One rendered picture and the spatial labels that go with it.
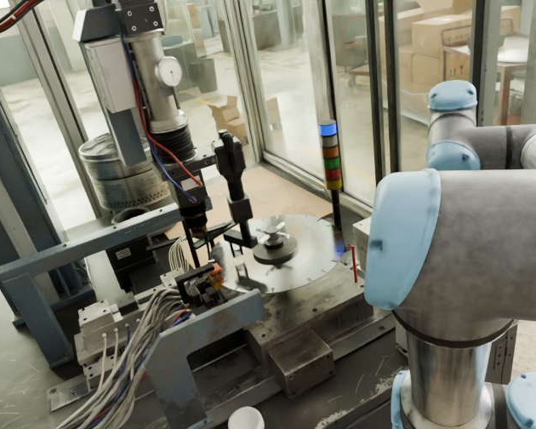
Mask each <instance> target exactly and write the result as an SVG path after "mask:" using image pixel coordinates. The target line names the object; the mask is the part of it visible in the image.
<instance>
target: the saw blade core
mask: <svg viewBox="0 0 536 429"><path fill-rule="evenodd" d="M292 216H293V217H292ZM262 219H263V221H262ZM262 219H258V220H253V221H250V222H249V227H250V231H251V235H254V236H256V237H257V238H258V240H259V239H260V238H262V237H264V236H266V234H265V233H263V232H257V231H256V230H255V229H256V227H259V228H263V229H267V228H269V227H277V226H278V225H279V224H280V223H282V222H285V226H283V227H282V228H281V229H280V230H279V231H278V232H280V233H286V234H289V235H292V236H294V237H295V238H296V239H297V241H298V249H297V251H296V252H295V254H294V255H292V256H291V257H289V258H287V259H286V260H281V261H278V262H264V261H260V260H257V259H255V258H254V256H253V252H252V249H247V248H244V247H242V251H243V255H241V256H239V257H235V258H233V256H232V254H231V249H230V245H229V242H226V241H225V240H224V237H223V238H221V239H220V240H219V241H218V242H217V243H216V244H215V245H214V247H213V248H212V250H211V252H210V253H211V254H210V257H211V259H210V260H214V261H210V262H212V263H213V264H214V263H217V264H218V265H219V267H220V268H221V272H218V273H215V274H214V275H213V278H214V279H215V280H216V281H217V282H218V283H220V284H222V285H223V286H224V287H226V288H228V289H232V290H235V291H237V292H242V293H248V292H251V291H253V290H254V289H258V290H259V291H260V293H261V294H262V295H265V294H272V289H273V294H275V293H281V292H286V291H289V290H292V287H291V285H293V288H294V289H298V288H301V287H304V286H306V285H308V284H310V283H311V282H315V281H316V280H318V279H319V278H321V277H323V276H325V275H326V274H327V273H329V272H330V271H331V270H332V269H333V268H334V267H335V266H336V265H337V264H338V262H339V261H340V259H341V257H342V255H343V253H344V250H345V240H344V238H343V236H342V234H341V232H340V231H339V229H338V228H337V227H335V226H334V225H332V224H331V223H329V222H327V221H325V220H323V219H320V218H317V217H313V216H309V215H308V216H307V215H303V214H281V215H278V216H276V215H274V216H269V217H265V218H262ZM217 247H218V248H217ZM337 251H339V252H337ZM210 262H208V263H210ZM322 271H324V272H322ZM307 279H310V280H311V281H309V280H307ZM225 281H227V282H225Z"/></svg>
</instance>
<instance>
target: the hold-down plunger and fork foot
mask: <svg viewBox="0 0 536 429"><path fill-rule="evenodd" d="M238 224H239V227H240V231H236V230H233V229H229V230H228V231H226V232H225V233H223V237H224V240H225V241H226V242H229V245H230V249H231V254H232V256H233V258H235V257H236V256H235V253H234V249H233V246H232V244H233V243H234V244H236V245H238V247H239V250H240V253H241V255H243V251H242V247H244V248H247V249H252V248H254V247H255V246H256V245H257V244H259V242H258V238H257V237H256V236H254V235H251V231H250V227H249V223H248V221H246V222H243V223H238Z"/></svg>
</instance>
